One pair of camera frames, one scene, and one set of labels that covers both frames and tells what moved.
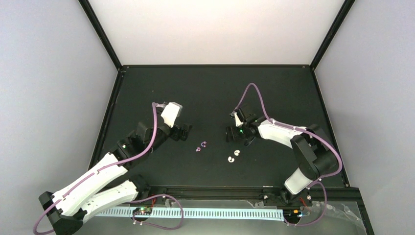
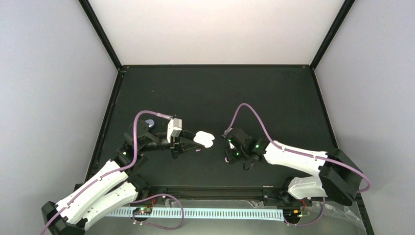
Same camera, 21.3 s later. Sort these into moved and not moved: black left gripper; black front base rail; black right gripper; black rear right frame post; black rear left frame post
Moved: black left gripper; black right gripper
Not moved: black rear left frame post; black front base rail; black rear right frame post
